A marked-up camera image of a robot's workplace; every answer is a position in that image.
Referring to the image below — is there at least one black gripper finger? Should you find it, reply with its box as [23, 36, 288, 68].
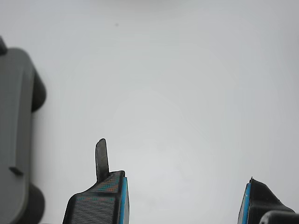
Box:
[62, 138, 130, 224]
[237, 176, 299, 224]

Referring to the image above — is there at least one grey 3D-printed tray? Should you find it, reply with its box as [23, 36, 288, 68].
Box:
[0, 35, 47, 224]

